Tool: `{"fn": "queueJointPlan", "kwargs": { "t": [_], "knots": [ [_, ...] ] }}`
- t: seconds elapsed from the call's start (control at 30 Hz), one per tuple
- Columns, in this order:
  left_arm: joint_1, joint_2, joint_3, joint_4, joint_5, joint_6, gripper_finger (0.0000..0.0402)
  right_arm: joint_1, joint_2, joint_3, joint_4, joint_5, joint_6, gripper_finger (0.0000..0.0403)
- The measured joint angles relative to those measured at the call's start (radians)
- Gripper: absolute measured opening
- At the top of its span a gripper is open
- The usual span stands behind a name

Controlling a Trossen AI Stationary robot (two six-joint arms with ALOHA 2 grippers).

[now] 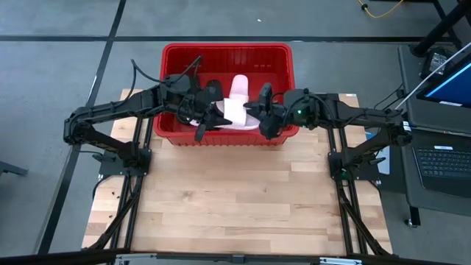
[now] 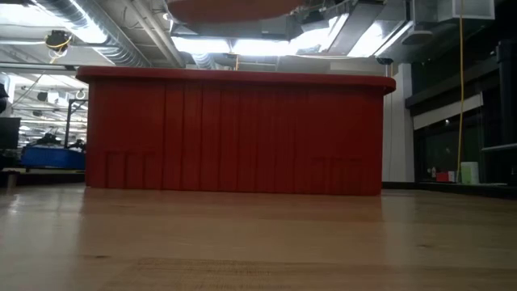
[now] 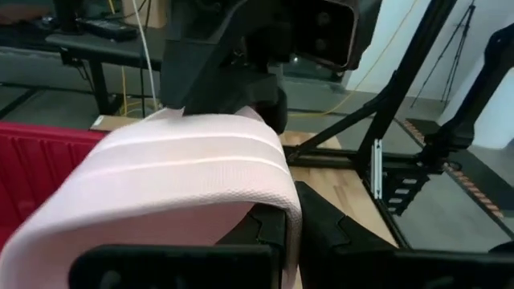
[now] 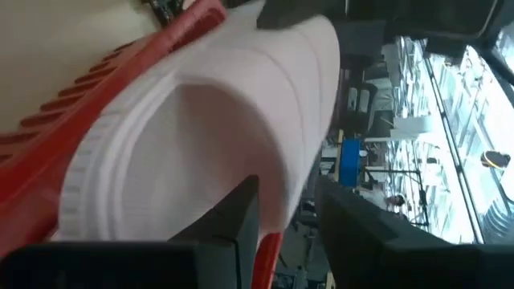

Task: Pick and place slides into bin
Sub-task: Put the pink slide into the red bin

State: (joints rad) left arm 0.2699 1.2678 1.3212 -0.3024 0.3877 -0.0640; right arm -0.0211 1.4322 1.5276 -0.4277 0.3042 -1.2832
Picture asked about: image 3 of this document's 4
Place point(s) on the black laptop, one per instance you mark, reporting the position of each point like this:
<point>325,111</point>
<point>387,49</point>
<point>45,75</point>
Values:
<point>108,29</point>

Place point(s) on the red plastic bin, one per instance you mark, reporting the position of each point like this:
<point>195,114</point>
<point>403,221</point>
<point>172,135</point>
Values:
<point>36,168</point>

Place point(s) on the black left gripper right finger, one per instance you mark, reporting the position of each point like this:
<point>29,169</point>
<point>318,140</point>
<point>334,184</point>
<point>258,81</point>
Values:
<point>361,265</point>

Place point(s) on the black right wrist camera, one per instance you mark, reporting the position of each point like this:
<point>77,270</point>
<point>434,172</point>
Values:
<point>325,32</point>

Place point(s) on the silver metal bracket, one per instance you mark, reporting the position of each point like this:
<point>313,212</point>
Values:
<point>376,168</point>

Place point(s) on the pink slide sandal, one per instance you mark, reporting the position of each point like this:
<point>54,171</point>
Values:
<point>168,176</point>

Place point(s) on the black aluminium frame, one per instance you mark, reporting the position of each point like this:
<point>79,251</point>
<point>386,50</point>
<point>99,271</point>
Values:
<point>397,96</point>

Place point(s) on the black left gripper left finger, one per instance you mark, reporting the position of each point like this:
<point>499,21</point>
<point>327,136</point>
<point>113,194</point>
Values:
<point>180,267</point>

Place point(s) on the black tripod stand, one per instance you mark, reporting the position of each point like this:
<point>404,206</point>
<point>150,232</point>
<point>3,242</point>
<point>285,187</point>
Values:
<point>454,52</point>

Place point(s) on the dark grey desk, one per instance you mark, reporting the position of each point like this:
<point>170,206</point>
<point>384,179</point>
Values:
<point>100,50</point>

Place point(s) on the black floor strip orange marks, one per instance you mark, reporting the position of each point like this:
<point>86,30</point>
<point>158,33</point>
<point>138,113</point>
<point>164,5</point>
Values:
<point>462,178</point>

